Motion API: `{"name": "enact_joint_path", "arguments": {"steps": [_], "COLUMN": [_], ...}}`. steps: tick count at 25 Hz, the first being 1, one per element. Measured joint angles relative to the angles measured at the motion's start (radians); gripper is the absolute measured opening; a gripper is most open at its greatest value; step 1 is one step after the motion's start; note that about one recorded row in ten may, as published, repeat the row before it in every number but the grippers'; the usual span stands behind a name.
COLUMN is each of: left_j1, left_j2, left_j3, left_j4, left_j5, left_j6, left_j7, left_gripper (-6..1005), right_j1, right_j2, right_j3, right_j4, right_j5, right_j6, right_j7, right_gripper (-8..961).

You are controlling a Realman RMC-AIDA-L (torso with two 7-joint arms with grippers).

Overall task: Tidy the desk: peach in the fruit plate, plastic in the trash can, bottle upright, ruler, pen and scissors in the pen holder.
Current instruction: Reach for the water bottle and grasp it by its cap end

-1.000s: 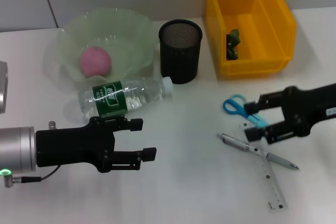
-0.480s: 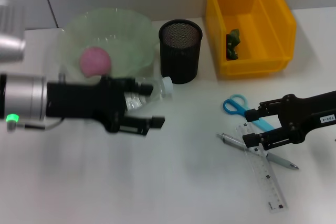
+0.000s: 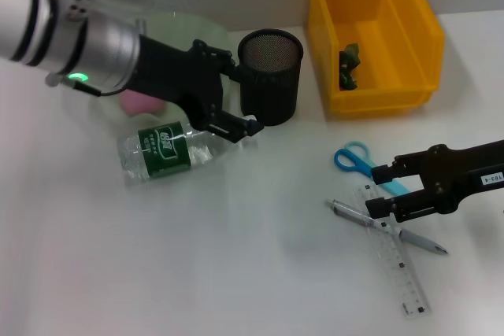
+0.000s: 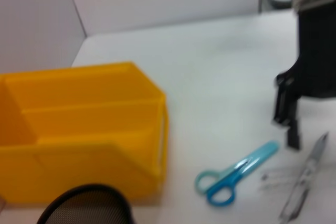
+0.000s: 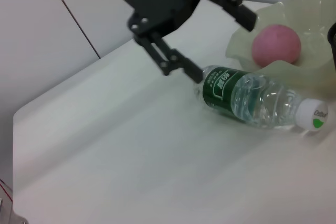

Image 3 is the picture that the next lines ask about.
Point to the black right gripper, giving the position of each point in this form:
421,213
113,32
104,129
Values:
464,174

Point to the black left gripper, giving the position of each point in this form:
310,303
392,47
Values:
177,76

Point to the clear green-label water bottle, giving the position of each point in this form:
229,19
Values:
165,147

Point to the pink peach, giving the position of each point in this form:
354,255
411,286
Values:
138,104

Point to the green plastic wrapper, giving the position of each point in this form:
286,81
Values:
349,60

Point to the black mesh pen holder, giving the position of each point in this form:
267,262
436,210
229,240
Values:
271,96

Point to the blue scissors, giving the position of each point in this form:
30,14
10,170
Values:
337,159

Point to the grey pen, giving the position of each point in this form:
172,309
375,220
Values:
421,241

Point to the transparent plastic ruler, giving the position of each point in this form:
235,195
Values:
405,273

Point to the translucent green fruit bowl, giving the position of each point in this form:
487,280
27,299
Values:
177,29

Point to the yellow plastic bin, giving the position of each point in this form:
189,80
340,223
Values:
374,102

